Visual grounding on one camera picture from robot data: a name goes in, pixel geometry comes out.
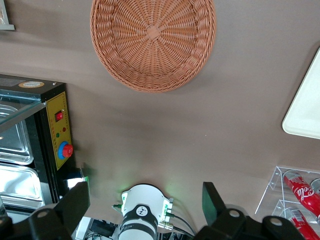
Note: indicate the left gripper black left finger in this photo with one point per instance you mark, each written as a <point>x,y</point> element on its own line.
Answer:
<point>75,205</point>

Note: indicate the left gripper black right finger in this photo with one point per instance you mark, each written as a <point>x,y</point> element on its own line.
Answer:
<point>212,205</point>

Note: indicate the beige plastic serving tray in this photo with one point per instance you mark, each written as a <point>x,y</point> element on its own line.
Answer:
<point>307,107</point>

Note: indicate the flat brown wicker basket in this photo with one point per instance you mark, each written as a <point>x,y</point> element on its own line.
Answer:
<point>152,42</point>

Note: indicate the grey tray with snacks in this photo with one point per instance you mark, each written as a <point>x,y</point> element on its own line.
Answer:
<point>5,15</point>

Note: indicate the clear acrylic bottle rack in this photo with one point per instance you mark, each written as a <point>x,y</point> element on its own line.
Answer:
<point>270,200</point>

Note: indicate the stainless steel pan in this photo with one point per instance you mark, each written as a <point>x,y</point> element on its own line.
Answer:
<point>15,150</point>
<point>20,182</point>

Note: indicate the black food warmer cabinet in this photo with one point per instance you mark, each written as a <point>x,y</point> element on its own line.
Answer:
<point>53,120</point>

